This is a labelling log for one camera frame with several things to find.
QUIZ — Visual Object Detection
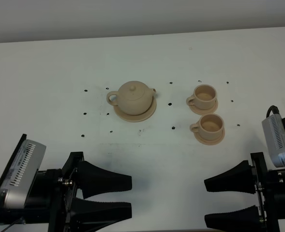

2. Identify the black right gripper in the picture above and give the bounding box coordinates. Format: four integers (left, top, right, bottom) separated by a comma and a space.
204, 152, 285, 232

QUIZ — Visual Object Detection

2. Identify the beige cup saucer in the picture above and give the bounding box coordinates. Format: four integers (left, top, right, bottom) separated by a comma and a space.
189, 99, 218, 115
194, 130, 225, 145

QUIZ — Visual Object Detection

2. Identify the beige clay teapot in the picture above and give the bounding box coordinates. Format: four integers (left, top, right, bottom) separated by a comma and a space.
106, 81, 156, 116

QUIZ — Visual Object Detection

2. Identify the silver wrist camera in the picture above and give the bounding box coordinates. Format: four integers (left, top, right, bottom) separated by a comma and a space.
0, 134, 46, 209
262, 114, 285, 168

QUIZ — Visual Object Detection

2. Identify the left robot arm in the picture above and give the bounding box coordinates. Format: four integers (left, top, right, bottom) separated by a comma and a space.
0, 152, 132, 232

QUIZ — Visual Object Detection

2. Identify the near beige teacup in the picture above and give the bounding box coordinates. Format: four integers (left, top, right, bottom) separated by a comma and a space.
190, 114, 225, 142

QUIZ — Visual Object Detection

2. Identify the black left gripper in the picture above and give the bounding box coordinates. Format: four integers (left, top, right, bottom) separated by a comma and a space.
26, 152, 132, 232

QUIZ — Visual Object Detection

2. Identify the near beige cup saucer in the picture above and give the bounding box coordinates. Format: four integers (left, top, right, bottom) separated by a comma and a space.
194, 130, 225, 145

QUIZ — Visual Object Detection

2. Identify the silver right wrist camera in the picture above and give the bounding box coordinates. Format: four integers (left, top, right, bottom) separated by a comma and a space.
262, 114, 285, 168

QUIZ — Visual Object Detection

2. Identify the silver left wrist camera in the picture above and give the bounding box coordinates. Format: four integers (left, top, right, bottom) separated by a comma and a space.
0, 134, 46, 209

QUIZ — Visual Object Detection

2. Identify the far beige cup saucer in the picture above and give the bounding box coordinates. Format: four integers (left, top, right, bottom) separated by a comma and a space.
189, 99, 218, 115

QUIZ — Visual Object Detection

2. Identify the beige teacup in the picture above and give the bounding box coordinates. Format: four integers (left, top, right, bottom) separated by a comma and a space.
186, 85, 217, 110
190, 114, 225, 142

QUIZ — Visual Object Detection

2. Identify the far beige teacup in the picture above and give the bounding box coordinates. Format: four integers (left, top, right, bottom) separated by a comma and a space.
186, 85, 217, 110

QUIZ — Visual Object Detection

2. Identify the beige teapot saucer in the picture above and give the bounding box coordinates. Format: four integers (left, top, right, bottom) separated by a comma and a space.
113, 97, 157, 122

